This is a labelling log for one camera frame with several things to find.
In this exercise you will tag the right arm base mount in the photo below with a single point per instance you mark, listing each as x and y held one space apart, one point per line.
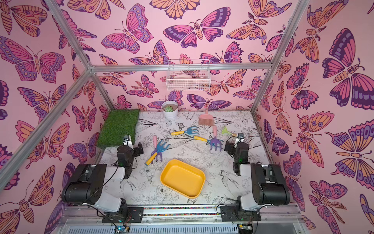
234 214

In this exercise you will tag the white wire wall basket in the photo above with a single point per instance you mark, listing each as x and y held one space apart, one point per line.
190 74

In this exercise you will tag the yellow plastic storage tray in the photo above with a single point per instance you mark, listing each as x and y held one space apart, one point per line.
183 178

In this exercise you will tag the blue fork yellow handle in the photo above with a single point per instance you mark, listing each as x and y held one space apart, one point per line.
201 139
190 131

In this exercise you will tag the green hoe wooden handle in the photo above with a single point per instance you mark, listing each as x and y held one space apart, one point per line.
228 133

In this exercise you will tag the blue rake yellow handle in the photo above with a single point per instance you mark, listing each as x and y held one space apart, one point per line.
160 147

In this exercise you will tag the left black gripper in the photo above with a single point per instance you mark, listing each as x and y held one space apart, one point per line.
137 149

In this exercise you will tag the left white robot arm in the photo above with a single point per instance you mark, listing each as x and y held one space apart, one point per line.
87 184

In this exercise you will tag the green artificial grass mat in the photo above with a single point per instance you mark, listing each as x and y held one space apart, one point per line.
119 123

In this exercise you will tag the pink hand brush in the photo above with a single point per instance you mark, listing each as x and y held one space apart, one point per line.
206 119

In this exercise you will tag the white pot with succulent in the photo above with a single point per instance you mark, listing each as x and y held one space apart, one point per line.
170 110

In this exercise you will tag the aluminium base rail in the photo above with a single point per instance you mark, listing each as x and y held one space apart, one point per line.
183 219

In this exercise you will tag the purple rake pink handle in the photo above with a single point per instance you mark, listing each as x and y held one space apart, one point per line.
215 143
158 157

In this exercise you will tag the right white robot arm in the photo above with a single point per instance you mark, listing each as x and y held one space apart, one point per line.
267 186

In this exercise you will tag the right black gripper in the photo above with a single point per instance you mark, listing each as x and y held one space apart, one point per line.
230 146

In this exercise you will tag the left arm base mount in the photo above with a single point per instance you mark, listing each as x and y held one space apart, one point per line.
131 215

